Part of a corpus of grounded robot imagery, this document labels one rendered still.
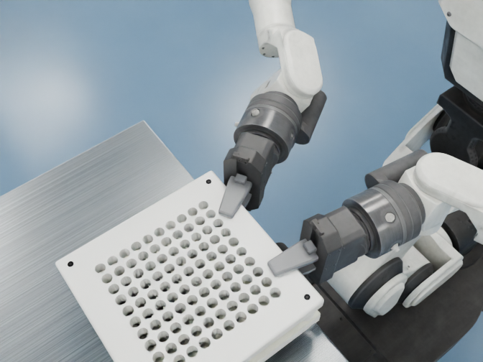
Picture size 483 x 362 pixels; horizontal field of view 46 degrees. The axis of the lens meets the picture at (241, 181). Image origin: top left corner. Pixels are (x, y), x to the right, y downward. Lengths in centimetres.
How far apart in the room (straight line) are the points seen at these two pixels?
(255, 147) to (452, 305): 103
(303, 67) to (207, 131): 128
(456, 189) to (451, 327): 93
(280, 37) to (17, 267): 53
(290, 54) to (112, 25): 178
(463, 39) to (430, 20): 175
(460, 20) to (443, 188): 27
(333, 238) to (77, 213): 43
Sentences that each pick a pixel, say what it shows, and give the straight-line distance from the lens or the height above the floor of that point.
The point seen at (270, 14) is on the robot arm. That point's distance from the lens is 95.
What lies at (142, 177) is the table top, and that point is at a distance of 95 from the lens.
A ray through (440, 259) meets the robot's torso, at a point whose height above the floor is 29.
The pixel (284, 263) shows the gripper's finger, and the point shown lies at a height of 100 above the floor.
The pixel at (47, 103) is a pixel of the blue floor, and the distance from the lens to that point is 234.
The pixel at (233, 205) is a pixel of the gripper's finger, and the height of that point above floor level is 100.
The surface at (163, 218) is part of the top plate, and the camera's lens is 76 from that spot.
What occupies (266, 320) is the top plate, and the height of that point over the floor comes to 99.
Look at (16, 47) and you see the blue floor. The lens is 261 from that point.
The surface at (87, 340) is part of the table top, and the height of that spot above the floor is 88.
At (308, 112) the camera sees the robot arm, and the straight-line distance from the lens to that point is 90.
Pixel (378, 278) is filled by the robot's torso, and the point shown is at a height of 63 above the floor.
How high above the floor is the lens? 165
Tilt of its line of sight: 56 degrees down
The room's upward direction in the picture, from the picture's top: straight up
